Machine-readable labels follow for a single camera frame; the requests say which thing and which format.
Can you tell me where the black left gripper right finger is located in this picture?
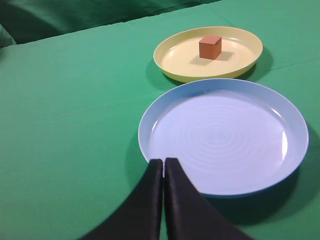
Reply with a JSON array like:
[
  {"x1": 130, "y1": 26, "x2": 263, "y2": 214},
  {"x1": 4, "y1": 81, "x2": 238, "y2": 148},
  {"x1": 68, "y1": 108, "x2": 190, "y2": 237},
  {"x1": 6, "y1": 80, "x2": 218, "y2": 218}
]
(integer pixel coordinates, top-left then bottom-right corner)
[{"x1": 164, "y1": 158, "x2": 252, "y2": 240}]

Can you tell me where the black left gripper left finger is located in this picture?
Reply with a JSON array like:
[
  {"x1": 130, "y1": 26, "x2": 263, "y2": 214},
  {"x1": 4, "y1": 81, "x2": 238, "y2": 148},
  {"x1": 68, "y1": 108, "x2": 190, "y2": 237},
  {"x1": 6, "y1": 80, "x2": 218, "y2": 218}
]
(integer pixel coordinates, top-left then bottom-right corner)
[{"x1": 81, "y1": 159, "x2": 163, "y2": 240}]

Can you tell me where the light blue plate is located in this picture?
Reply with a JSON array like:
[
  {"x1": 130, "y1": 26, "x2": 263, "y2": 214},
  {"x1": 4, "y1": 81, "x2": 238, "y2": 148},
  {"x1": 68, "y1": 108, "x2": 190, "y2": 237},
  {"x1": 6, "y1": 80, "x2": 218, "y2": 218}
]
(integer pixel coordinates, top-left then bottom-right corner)
[{"x1": 137, "y1": 78, "x2": 309, "y2": 198}]

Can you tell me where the yellow plate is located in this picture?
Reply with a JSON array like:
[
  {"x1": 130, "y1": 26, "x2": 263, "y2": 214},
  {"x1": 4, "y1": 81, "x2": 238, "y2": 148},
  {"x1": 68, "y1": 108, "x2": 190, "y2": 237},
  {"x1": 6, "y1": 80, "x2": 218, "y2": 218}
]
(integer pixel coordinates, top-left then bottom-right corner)
[{"x1": 153, "y1": 26, "x2": 264, "y2": 83}]

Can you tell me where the orange cube block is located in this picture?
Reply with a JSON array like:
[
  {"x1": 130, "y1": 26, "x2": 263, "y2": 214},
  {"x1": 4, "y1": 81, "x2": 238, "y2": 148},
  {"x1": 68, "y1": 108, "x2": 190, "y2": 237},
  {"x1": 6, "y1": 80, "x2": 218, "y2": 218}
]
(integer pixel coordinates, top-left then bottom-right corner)
[{"x1": 199, "y1": 35, "x2": 222, "y2": 60}]

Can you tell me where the green tablecloth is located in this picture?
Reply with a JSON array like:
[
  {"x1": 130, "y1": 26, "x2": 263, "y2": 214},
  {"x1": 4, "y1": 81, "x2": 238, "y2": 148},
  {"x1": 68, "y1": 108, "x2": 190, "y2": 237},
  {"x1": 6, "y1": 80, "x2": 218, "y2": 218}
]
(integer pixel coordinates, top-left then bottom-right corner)
[{"x1": 0, "y1": 0, "x2": 320, "y2": 240}]

